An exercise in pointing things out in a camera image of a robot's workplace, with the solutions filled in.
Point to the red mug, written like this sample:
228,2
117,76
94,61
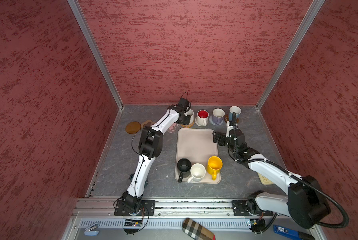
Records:
203,114

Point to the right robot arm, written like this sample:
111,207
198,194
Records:
303,201

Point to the brown glossy round coaster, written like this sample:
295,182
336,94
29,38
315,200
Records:
226,120

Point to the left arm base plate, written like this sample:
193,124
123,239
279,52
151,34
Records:
142,208

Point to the pink flower coaster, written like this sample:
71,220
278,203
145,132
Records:
173,128

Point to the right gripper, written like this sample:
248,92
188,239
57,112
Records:
222,136

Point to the blue handled tool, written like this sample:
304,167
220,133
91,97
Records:
292,234

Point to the cream calculator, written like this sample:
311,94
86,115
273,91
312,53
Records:
265,181

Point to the small stapler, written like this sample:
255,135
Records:
92,230

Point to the white mug front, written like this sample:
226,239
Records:
198,172

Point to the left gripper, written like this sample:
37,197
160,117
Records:
186,122

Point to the grey round coaster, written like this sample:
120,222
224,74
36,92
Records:
211,121

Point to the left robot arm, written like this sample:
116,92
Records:
149,148

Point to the plaid glasses case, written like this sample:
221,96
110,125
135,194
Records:
197,231

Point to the white mug purple outside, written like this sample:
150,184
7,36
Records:
218,116

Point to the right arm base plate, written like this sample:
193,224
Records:
240,209

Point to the paw print coaster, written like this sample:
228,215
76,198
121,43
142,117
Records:
147,123

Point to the yellow mug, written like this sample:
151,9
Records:
214,166

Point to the brown wicker round coaster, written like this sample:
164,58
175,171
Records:
188,126

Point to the beige serving tray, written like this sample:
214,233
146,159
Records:
196,145

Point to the blue mug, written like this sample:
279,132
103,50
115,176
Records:
236,110

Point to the black mug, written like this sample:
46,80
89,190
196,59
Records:
184,169

